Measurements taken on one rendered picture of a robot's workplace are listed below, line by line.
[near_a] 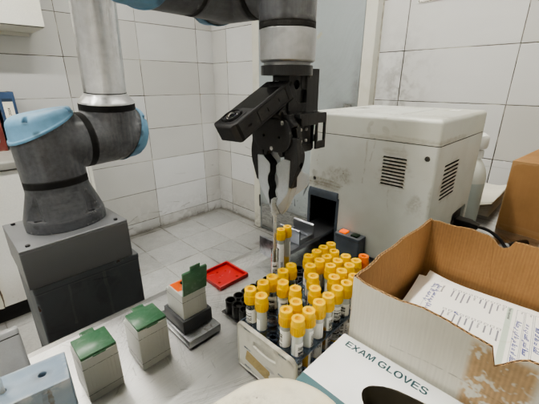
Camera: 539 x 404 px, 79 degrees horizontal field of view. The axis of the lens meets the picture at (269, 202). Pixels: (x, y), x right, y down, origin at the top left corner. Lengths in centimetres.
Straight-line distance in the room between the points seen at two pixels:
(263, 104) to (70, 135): 44
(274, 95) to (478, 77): 159
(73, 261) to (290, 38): 57
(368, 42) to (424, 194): 157
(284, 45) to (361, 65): 170
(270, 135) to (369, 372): 31
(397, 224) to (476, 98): 135
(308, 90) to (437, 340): 34
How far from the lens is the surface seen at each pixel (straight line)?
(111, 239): 75
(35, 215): 78
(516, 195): 100
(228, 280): 64
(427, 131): 62
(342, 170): 71
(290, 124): 44
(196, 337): 51
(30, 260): 73
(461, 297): 57
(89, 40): 79
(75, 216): 75
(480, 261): 60
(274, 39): 45
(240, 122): 40
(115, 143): 79
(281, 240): 58
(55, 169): 74
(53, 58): 269
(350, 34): 219
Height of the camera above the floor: 123
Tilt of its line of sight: 20 degrees down
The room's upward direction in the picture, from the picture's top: straight up
